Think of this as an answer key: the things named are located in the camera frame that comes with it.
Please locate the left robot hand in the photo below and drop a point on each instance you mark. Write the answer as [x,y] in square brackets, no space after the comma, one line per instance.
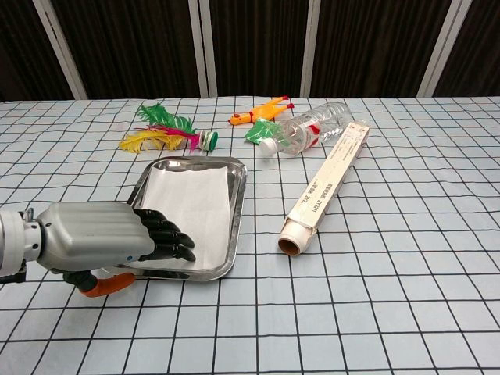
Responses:
[93,234]

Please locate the long white roll box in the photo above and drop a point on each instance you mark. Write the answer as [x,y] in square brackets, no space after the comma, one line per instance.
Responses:
[332,176]

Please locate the green snack packet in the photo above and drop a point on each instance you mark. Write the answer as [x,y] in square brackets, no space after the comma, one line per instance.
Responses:
[259,131]

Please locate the clear plastic bottle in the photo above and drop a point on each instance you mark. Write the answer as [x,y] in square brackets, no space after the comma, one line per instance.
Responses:
[308,127]

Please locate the checkered light blue tablecloth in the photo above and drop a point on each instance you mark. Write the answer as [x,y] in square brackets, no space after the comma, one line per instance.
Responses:
[371,293]

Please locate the yellow rubber chicken toy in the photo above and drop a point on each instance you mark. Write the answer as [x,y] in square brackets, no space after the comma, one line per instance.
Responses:
[258,112]

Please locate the metal tray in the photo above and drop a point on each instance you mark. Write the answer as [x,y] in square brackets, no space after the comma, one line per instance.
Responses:
[239,211]

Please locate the grey metal frame post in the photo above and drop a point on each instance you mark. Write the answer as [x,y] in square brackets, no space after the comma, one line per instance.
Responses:
[203,47]
[62,51]
[443,51]
[310,47]

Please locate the colourful feather shuttlecock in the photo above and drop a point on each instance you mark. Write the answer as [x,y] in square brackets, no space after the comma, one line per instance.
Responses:
[164,131]

